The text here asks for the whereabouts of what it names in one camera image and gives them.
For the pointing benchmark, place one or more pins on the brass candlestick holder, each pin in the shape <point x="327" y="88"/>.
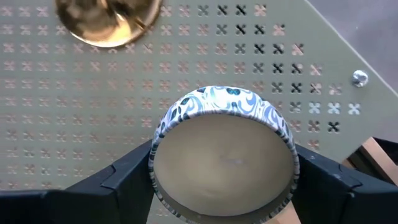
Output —
<point x="102" y="28"/>

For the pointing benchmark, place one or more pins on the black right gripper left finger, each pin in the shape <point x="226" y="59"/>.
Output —
<point x="93" y="205"/>

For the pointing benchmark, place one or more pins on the green perforated metal shelf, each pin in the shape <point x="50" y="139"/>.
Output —
<point x="84" y="76"/>

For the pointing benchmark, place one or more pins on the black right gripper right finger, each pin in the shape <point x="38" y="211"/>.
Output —
<point x="335" y="202"/>

